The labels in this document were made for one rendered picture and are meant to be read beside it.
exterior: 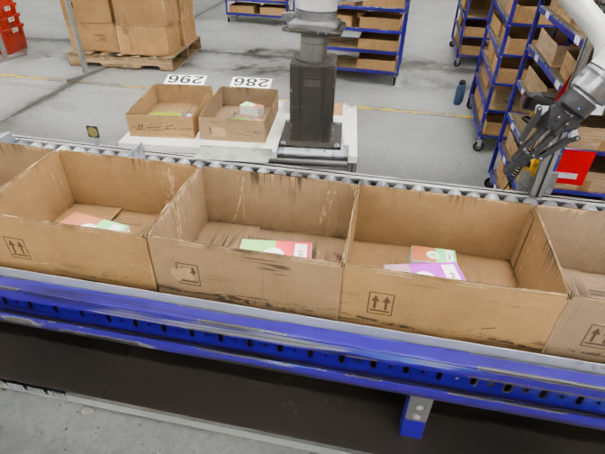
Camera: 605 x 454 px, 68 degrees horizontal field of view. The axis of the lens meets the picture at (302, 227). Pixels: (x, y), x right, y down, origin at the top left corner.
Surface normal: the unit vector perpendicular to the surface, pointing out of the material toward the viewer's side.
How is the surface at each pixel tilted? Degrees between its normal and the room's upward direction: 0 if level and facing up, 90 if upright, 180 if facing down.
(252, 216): 89
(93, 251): 90
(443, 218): 89
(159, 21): 89
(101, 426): 0
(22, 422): 0
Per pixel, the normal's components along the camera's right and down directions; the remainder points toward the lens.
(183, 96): -0.06, 0.57
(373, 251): 0.00, -0.81
